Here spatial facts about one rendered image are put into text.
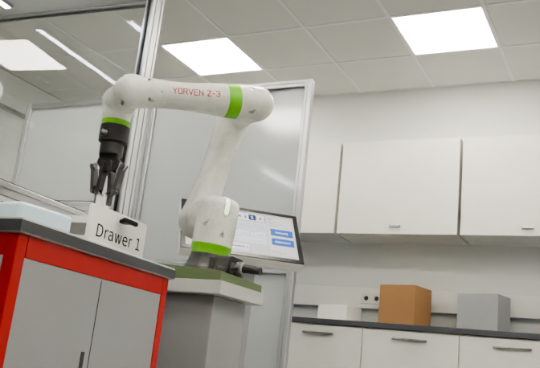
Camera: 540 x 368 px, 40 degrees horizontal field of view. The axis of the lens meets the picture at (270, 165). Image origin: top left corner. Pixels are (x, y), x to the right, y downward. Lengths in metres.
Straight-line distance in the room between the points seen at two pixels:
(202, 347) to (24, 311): 0.77
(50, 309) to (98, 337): 0.19
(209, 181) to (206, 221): 0.23
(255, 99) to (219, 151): 0.24
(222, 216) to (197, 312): 0.31
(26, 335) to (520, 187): 4.09
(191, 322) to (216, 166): 0.57
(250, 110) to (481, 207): 3.03
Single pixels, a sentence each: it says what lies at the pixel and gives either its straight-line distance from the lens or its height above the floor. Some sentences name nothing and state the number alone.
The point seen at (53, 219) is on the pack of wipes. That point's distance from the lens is 1.65.
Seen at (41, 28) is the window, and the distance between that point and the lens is 2.57.
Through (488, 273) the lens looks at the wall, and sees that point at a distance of 5.48.
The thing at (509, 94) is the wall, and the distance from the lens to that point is 5.82.
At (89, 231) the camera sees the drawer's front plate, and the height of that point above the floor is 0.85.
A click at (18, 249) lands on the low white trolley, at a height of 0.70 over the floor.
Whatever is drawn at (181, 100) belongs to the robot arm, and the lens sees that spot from 2.34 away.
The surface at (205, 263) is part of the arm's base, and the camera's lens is 2.28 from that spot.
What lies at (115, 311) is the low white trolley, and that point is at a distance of 1.81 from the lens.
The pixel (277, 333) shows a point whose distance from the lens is 3.72.
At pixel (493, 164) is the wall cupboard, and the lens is 5.28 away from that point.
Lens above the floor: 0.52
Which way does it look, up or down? 16 degrees up
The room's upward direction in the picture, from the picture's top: 6 degrees clockwise
